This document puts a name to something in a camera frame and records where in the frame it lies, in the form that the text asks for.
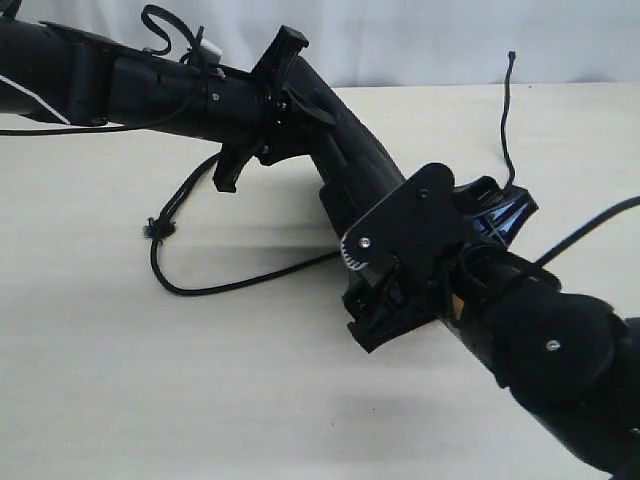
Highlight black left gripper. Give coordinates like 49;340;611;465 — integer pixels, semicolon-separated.
212;25;334;193

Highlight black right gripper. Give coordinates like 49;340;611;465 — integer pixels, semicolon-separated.
340;162;539;353

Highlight black plastic carrying case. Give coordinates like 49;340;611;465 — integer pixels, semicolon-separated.
289;58;405;237

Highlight black braided rope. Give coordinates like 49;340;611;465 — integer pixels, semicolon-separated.
141;49;521;297

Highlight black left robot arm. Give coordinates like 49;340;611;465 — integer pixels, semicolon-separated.
1;16;344;193

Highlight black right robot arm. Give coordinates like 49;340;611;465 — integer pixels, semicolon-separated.
340;163;639;479

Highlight white backdrop curtain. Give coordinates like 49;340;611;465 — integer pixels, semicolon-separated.
0;0;640;94

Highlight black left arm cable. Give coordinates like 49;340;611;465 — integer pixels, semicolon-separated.
0;4;221;136

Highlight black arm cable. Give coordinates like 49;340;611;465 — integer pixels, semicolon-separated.
0;4;221;136
529;195;640;266

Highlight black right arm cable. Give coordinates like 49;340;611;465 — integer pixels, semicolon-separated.
529;195;640;266

